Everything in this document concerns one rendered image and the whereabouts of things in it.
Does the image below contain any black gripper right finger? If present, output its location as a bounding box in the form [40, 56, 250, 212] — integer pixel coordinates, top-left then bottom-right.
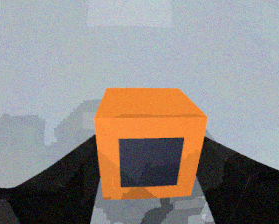
[195, 136, 279, 224]

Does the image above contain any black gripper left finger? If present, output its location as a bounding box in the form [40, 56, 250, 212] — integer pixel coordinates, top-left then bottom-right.
[0, 135, 100, 224]

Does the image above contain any orange block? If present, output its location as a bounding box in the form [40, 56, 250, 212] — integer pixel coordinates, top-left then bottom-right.
[95, 88, 208, 200]

